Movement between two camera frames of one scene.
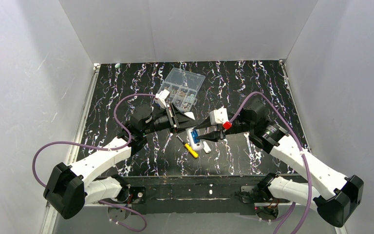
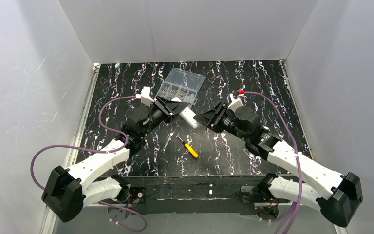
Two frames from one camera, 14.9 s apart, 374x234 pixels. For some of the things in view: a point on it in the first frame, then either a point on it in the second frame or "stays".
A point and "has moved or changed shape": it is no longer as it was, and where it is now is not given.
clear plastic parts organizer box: [182, 86] stays
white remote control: [197, 146] has moved or changed shape
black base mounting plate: [171, 195] stays
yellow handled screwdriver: [188, 147] stays
